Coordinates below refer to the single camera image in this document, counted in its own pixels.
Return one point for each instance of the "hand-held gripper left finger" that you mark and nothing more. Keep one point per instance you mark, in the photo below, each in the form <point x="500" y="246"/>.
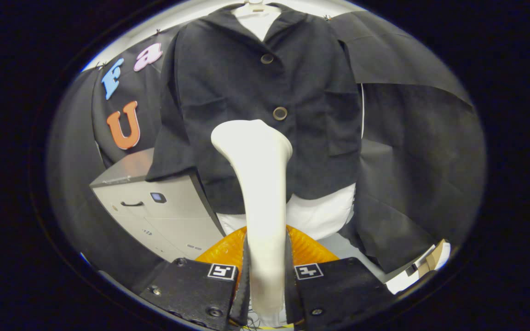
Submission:
<point x="191" y="289"/>

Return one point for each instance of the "white garment steamer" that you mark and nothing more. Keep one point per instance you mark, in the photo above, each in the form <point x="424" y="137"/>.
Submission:
<point x="262" y="184"/>

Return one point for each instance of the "black jacket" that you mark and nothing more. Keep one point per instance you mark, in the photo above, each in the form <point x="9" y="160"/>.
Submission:
<point x="228" y="78"/>

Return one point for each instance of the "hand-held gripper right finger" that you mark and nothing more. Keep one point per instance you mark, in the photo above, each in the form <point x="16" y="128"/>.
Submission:
<point x="338" y="287"/>

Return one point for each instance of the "grey cabinet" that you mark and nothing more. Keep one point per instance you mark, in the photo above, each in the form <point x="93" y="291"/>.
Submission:
<point x="173" y="216"/>

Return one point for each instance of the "white box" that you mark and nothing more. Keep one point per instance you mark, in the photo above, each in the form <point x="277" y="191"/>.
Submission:
<point x="403" y="280"/>

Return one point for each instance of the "brown cardboard piece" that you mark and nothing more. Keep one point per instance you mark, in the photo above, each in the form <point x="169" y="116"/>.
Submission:
<point x="430" y="259"/>

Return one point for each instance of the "white mannequin torso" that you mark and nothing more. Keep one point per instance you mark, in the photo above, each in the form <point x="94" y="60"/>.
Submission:
<point x="320" y="216"/>

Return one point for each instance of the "black backdrop cloth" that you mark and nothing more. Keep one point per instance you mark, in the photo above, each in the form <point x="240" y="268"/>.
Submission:
<point x="412" y="151"/>

